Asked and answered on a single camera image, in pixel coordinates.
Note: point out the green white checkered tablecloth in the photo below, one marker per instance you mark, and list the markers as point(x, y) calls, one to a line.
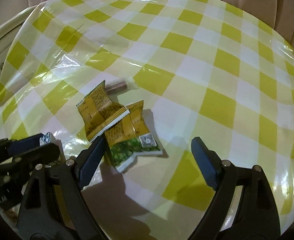
point(203, 68)

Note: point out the small blue white candy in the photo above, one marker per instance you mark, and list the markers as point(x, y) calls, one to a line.
point(47, 139)

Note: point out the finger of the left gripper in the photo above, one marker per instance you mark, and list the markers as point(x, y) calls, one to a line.
point(26, 144)
point(40, 155)

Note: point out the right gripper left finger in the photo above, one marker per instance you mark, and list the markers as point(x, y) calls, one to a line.
point(53, 206)

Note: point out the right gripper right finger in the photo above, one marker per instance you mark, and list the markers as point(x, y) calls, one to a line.
point(256, 216)

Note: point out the green yellow pea packet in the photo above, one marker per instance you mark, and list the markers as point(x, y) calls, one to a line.
point(130, 138)
point(99, 112)

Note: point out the small clear sausage stick packet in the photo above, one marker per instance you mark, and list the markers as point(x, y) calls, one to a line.
point(120, 86)

